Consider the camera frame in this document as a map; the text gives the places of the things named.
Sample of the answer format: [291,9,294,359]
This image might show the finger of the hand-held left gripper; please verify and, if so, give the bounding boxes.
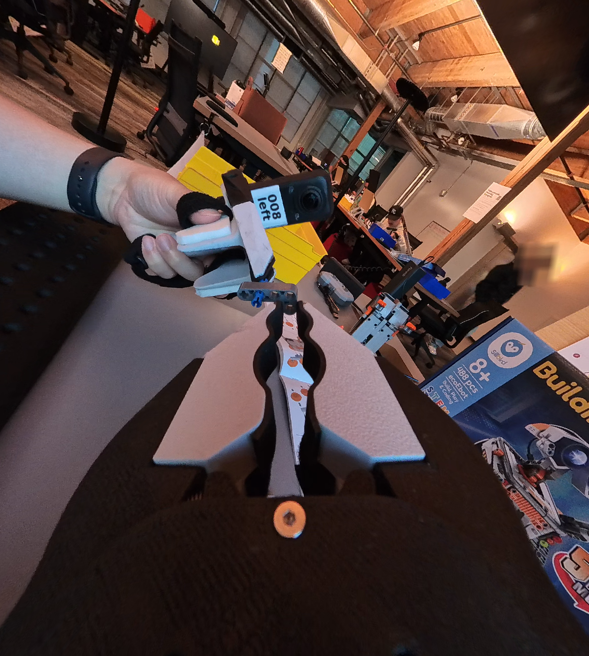
[232,201,278,283]

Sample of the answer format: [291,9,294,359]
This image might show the black office chair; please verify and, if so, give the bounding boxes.
[138,20,204,162]

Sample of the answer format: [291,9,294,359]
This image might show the blue toy box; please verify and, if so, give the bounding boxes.
[419,317,589,656]

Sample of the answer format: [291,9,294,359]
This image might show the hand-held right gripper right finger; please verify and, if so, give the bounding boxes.
[298,301,426,497]

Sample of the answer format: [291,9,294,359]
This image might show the grey desk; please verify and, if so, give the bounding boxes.
[0,259,423,656]

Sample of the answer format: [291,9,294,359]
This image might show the beige chair back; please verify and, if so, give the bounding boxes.
[534,299,589,352]

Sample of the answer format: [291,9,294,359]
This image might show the grey remote controller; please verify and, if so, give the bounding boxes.
[316,271,357,308]

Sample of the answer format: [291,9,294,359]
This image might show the grey toy robot model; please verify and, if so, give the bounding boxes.
[350,292,419,355]

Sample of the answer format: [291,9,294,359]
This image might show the brown cardboard box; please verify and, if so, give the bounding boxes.
[233,77,288,146]

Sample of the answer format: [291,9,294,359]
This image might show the light grey holed beam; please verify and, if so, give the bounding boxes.
[237,281,300,315]

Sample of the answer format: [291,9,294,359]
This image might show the white paper notice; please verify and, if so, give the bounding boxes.
[462,182,513,223]

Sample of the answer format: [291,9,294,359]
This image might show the dark monitor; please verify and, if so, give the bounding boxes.
[164,0,239,80]

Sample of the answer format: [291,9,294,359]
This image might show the yellow storage bin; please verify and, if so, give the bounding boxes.
[177,145,329,286]

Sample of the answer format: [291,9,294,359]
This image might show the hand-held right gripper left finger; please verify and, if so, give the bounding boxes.
[152,302,284,497]

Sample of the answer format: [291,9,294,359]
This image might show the black pole stand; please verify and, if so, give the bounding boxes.
[71,0,144,153]

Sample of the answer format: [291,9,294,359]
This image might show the person's left hand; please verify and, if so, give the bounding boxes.
[95,156,234,280]

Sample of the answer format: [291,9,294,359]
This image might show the open instruction booklet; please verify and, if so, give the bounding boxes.
[275,313,317,464]

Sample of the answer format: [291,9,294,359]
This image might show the black smartwatch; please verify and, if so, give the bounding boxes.
[66,146,126,226]

